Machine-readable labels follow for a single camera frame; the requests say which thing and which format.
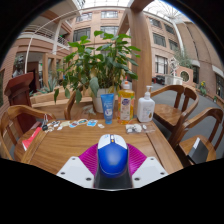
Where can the wooden armchair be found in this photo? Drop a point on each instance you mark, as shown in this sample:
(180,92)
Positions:
(168,113)
(20,111)
(69,106)
(186,146)

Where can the red paper bag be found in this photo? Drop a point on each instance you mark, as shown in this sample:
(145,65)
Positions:
(30,139)

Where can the spiky green agave plant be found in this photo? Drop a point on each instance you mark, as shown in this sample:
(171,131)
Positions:
(49,88)

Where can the wooden pillar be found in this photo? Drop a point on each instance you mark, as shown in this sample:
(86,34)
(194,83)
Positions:
(141,40)

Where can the yellow dish soap bottle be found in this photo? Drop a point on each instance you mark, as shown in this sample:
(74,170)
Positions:
(125,106)

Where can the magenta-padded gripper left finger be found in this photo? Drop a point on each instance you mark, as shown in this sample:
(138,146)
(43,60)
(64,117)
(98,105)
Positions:
(76,171)

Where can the white sculpture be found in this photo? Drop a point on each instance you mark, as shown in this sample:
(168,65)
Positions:
(173,66)

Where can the bunch of keys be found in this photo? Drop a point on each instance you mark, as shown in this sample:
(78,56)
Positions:
(45,126)

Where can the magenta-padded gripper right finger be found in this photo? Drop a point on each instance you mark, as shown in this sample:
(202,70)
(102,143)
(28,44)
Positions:
(149,170)

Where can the black notebook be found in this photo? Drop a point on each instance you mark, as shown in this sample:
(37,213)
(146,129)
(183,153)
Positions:
(199,151)

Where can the white pump dispenser bottle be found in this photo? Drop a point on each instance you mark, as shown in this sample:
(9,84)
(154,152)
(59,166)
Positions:
(145,108)

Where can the yellow flowering plant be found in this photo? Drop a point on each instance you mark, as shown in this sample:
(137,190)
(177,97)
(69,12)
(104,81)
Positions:
(203,88)

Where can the small blue sticker card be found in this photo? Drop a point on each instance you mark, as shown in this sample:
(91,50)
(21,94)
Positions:
(92,123)

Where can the clear packet with white items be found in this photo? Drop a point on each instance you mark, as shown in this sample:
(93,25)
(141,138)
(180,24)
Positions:
(136,128)

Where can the blue and white computer mouse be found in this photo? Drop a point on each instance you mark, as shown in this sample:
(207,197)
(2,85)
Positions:
(112,156)

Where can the dark red wooden podium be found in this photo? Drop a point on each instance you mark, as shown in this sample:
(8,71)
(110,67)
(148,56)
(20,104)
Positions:
(20,96)

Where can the blue squeeze tube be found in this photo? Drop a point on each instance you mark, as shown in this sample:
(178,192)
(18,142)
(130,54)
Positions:
(107,108)

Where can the green potted plant white pot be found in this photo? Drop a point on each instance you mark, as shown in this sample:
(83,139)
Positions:
(100,63)

